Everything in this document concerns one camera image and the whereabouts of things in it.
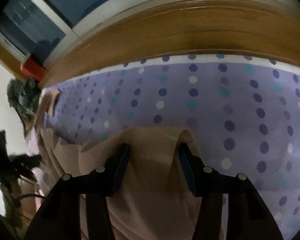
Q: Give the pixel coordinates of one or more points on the wooden window frame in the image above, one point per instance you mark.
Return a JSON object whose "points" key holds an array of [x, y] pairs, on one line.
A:
{"points": [[262, 28]]}

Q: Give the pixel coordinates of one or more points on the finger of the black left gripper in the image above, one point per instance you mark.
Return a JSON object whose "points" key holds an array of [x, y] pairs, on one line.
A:
{"points": [[25, 161]]}

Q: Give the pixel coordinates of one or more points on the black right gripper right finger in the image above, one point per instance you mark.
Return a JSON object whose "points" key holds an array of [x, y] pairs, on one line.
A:
{"points": [[199, 178]]}

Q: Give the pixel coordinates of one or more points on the red box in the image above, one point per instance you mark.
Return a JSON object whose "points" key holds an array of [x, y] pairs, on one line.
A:
{"points": [[32, 69]]}

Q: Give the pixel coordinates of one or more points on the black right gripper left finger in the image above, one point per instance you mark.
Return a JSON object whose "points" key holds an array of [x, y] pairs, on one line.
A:
{"points": [[106, 179]]}

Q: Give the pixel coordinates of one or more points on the purple polka dot bedsheet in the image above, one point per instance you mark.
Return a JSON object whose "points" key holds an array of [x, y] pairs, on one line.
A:
{"points": [[244, 113]]}

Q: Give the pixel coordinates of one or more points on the beige brown garment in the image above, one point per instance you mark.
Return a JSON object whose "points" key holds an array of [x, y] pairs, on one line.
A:
{"points": [[154, 201]]}

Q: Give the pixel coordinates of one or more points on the dark clothes pile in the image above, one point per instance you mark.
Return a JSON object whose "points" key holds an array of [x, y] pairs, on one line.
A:
{"points": [[23, 97]]}

